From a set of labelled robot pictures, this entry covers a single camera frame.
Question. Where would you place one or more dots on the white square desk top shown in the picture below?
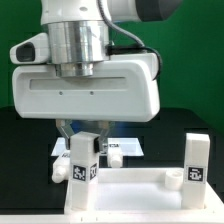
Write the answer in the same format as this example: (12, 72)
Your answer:
(138, 189)

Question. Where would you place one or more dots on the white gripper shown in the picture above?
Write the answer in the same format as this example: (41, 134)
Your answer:
(121, 89)

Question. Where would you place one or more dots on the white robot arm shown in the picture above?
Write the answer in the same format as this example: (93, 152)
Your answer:
(73, 71)

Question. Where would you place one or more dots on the white marker base sheet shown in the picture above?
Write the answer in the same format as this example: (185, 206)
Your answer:
(129, 146)

